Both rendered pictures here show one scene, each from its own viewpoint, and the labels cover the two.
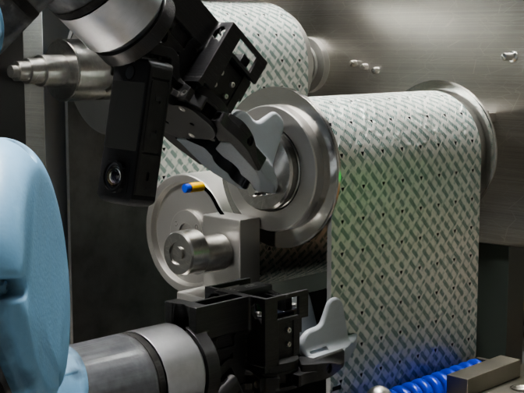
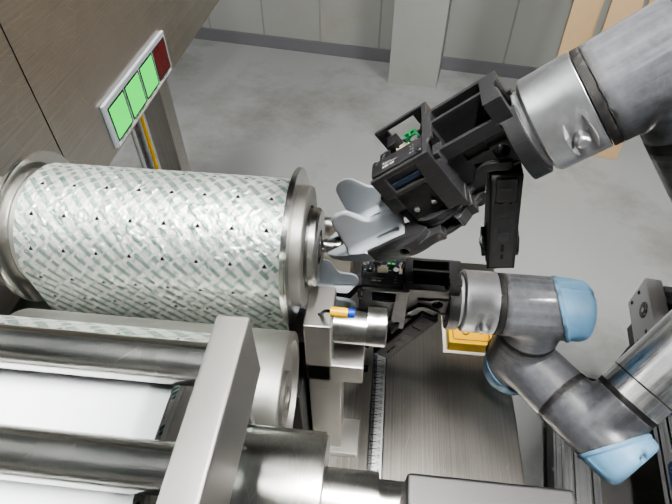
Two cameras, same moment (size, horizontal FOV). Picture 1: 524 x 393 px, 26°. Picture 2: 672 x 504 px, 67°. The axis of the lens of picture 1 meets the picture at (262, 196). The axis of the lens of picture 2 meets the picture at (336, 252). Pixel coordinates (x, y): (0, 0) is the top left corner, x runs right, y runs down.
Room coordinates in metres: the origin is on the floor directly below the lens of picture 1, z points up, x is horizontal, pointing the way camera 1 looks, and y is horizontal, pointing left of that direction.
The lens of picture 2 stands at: (1.21, 0.27, 1.60)
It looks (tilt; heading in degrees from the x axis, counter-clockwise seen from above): 47 degrees down; 232
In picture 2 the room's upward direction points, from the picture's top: straight up
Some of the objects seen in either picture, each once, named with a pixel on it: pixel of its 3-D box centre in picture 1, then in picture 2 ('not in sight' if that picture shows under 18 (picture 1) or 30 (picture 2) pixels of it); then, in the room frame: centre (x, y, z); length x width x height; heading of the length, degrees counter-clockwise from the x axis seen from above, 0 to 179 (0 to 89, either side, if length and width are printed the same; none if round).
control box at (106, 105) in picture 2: not in sight; (141, 85); (0.99, -0.52, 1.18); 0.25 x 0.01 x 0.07; 46
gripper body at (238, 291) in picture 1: (232, 344); (407, 292); (0.90, 0.02, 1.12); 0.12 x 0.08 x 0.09; 136
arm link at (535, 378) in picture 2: not in sight; (526, 362); (0.79, 0.15, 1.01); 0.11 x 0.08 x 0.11; 84
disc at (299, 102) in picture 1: (277, 167); (296, 245); (1.03, -0.01, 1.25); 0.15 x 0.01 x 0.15; 46
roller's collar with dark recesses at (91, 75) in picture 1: (84, 69); (262, 494); (1.18, 0.18, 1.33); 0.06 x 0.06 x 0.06; 46
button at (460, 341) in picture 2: not in sight; (468, 329); (0.75, 0.04, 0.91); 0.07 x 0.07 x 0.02; 46
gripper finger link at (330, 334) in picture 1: (332, 329); (321, 276); (0.97, -0.06, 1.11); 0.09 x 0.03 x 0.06; 135
